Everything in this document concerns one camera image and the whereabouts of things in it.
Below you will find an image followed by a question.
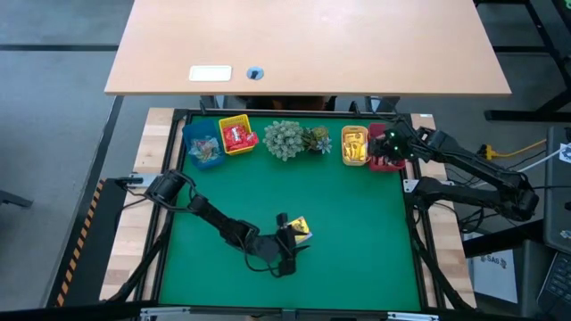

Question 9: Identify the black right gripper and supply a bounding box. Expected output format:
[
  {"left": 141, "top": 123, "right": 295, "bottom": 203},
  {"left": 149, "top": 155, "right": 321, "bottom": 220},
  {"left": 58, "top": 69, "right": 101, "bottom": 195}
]
[{"left": 368, "top": 126, "right": 420, "bottom": 169}]

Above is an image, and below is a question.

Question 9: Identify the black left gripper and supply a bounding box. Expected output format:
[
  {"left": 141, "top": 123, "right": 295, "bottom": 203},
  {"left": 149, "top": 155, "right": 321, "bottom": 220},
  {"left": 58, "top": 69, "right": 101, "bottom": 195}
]
[{"left": 252, "top": 212, "right": 312, "bottom": 278}]

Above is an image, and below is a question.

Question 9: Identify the yellow purple Sour Patch pack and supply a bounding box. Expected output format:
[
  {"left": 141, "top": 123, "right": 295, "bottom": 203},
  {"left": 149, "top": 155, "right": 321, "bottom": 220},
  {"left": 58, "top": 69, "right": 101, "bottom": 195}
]
[{"left": 287, "top": 215, "right": 314, "bottom": 245}]

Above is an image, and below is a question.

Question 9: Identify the red plastic bin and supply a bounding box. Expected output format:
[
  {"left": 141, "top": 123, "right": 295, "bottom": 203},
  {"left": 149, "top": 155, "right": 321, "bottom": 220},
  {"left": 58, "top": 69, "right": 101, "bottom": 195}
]
[{"left": 367, "top": 122, "right": 407, "bottom": 173}]

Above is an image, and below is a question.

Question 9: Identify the pale yellow plastic bin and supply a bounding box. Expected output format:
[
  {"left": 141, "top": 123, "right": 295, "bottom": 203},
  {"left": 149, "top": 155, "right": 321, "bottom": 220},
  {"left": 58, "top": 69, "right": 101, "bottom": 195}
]
[{"left": 340, "top": 125, "right": 371, "bottom": 167}]

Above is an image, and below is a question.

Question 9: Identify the small succulent in black pot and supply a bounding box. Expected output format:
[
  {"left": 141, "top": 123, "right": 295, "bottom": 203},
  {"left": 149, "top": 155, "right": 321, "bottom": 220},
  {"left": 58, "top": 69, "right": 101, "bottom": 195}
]
[{"left": 302, "top": 125, "right": 334, "bottom": 156}]

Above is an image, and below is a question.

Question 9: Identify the pale green potted succulent bush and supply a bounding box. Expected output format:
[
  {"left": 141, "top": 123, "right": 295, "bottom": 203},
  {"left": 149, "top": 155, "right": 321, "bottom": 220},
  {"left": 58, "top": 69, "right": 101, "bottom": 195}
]
[{"left": 261, "top": 119, "right": 308, "bottom": 162}]

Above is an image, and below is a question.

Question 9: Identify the light wooden desk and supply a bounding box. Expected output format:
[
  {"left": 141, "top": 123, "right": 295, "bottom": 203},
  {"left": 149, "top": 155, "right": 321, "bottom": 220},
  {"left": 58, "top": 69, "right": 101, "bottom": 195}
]
[{"left": 103, "top": 0, "right": 513, "bottom": 98}]

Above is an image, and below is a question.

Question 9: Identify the yellow mesh basket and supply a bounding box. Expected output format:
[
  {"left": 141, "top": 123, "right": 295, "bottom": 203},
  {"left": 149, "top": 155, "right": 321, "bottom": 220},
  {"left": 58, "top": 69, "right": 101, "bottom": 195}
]
[{"left": 218, "top": 113, "right": 259, "bottom": 157}]

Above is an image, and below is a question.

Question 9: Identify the blue plastic bin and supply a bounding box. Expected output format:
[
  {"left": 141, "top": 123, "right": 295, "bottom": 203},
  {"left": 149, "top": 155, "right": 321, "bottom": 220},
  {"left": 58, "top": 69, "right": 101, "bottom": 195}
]
[{"left": 182, "top": 118, "right": 227, "bottom": 171}]

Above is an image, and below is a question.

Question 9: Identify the white labelled box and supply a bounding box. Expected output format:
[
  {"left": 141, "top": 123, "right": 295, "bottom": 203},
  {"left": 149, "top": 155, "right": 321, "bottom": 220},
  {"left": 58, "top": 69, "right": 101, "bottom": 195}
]
[{"left": 471, "top": 248, "right": 521, "bottom": 305}]

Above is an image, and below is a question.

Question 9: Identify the white rectangular desk plate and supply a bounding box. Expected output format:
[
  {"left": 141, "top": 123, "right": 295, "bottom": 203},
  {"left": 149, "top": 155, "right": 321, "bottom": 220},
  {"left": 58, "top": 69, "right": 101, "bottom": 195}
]
[{"left": 188, "top": 64, "right": 234, "bottom": 83}]

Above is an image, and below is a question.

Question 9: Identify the grey cabinet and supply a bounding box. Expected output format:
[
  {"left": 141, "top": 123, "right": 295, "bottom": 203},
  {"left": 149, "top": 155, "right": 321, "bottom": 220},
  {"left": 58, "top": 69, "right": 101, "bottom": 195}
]
[{"left": 542, "top": 126, "right": 571, "bottom": 256}]

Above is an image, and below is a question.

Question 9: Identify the black panel with hazard stripes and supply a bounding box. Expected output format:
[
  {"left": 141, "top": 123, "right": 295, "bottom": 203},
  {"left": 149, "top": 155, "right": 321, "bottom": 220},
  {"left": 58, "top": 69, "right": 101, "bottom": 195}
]
[{"left": 46, "top": 177, "right": 106, "bottom": 309}]

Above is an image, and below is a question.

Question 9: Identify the black keyboard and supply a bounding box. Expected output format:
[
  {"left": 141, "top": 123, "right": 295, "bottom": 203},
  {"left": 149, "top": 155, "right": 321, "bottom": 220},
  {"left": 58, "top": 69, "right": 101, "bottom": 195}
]
[{"left": 536, "top": 251, "right": 571, "bottom": 321}]

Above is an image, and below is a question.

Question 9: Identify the grey chair leg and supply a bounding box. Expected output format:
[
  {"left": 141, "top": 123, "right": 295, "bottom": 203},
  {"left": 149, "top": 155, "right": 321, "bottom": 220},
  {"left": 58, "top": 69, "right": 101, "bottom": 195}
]
[{"left": 0, "top": 188, "right": 35, "bottom": 210}]

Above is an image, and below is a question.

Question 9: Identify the yellow power plug cable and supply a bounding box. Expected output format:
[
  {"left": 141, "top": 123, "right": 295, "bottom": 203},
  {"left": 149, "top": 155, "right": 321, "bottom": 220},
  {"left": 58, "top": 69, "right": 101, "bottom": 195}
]
[{"left": 479, "top": 138, "right": 549, "bottom": 162}]

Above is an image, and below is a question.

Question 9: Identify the silver metal bracket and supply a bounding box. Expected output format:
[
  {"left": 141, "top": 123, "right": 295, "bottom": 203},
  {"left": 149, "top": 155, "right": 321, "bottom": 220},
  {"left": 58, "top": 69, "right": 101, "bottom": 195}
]
[
  {"left": 139, "top": 305, "right": 194, "bottom": 321},
  {"left": 386, "top": 311, "right": 441, "bottom": 321}
]

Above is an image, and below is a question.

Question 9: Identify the black desk leg frame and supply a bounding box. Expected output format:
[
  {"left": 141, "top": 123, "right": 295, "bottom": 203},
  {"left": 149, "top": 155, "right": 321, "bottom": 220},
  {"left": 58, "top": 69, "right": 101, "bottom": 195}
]
[{"left": 473, "top": 0, "right": 571, "bottom": 122}]

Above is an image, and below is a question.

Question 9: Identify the white cable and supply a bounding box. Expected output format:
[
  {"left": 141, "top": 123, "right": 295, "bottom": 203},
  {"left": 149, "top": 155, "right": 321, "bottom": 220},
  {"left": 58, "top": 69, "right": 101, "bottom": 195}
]
[{"left": 516, "top": 148, "right": 565, "bottom": 176}]

